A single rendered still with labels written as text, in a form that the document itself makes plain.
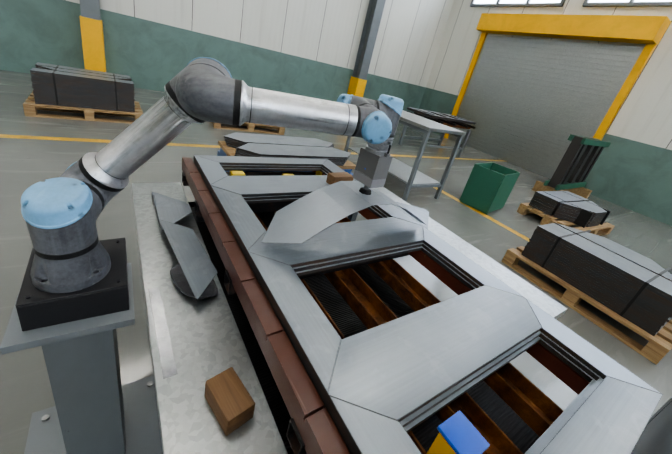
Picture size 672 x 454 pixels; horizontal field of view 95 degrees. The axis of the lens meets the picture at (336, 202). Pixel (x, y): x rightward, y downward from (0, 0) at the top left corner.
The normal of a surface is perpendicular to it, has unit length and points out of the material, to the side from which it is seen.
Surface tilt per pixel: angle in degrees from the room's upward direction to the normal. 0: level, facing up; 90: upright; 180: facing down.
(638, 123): 90
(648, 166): 90
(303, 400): 0
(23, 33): 90
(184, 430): 0
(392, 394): 0
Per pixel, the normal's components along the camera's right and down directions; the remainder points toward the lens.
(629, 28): -0.83, 0.05
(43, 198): 0.26, -0.78
